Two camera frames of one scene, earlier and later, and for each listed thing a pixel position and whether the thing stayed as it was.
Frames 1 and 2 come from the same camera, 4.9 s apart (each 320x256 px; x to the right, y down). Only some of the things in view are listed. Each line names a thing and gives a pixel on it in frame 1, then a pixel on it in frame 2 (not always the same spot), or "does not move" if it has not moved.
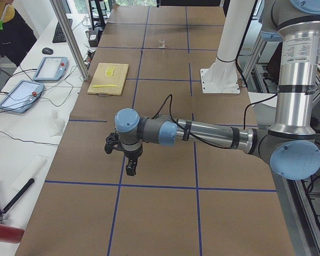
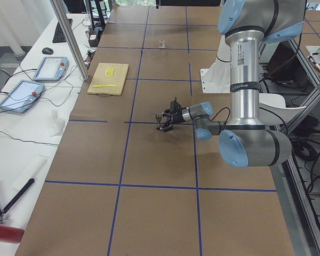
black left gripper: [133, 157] to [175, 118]
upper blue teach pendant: [52, 69] does not move
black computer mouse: [47, 50] does not move
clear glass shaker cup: [162, 43] does not move
